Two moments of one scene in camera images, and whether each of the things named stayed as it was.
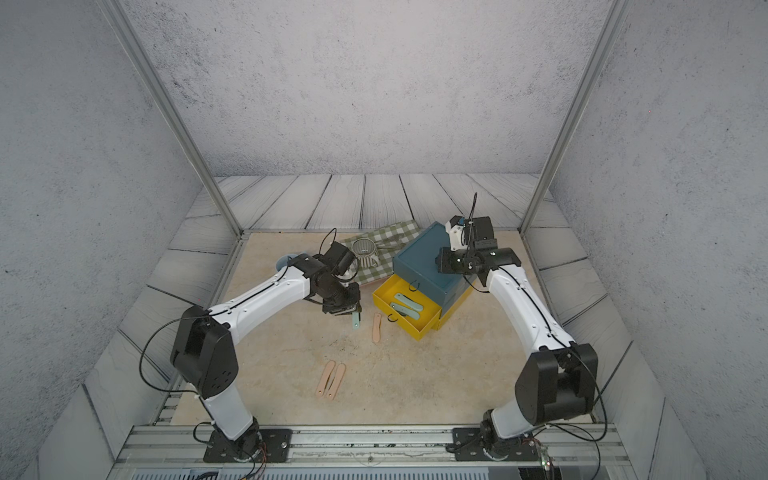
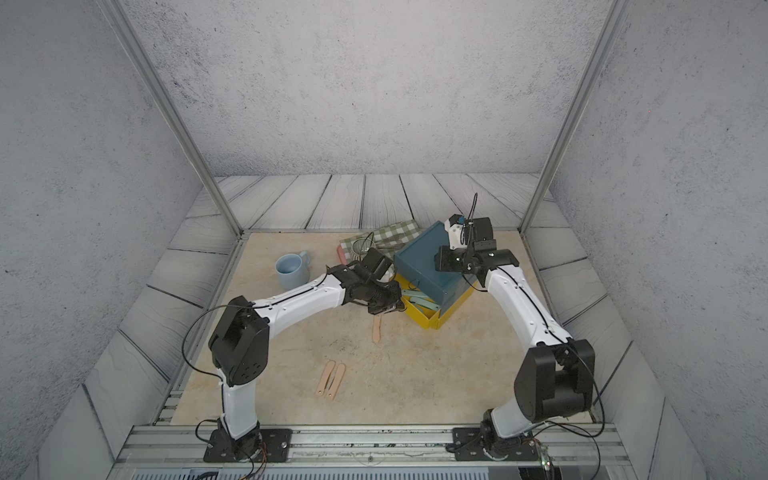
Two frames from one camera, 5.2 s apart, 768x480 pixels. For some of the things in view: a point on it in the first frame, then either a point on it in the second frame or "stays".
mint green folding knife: (404, 311) → (424, 302)
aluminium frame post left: (187, 132) stays
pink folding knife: (377, 327) stays
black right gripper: (445, 257) stays
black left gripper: (353, 306) → (395, 302)
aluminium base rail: (561, 450) stays
